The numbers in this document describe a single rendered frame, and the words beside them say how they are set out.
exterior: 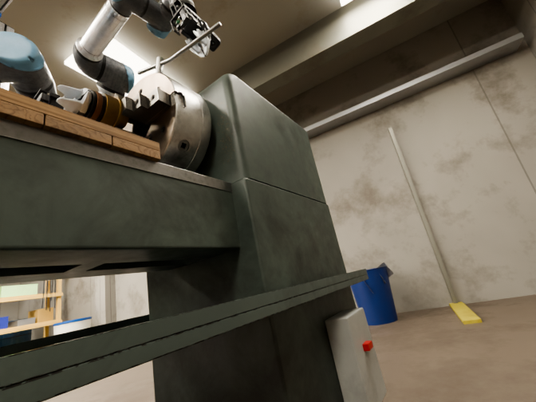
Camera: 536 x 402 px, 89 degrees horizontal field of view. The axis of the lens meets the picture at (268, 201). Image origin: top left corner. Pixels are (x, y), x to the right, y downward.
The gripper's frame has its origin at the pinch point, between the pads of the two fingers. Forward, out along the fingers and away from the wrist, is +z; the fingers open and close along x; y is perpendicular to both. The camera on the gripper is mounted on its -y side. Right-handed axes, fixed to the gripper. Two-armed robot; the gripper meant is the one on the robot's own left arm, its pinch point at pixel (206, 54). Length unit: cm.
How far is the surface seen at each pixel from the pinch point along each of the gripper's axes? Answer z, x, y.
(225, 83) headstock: 9.6, -0.1, -4.6
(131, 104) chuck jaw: 17.2, -16.4, 17.9
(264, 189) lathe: 43.9, -5.9, -12.3
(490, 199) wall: 50, 81, -313
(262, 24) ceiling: -198, -6, -159
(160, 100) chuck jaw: 20.1, -9.4, 14.6
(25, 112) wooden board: 40, -9, 42
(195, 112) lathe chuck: 20.8, -7.5, 4.8
